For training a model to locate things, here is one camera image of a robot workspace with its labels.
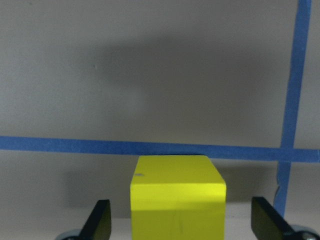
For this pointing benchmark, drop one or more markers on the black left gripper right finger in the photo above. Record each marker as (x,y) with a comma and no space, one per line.
(267,223)

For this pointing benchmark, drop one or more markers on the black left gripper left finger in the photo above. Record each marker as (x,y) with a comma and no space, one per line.
(99,224)

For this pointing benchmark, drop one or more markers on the yellow block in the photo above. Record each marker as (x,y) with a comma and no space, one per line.
(177,197)

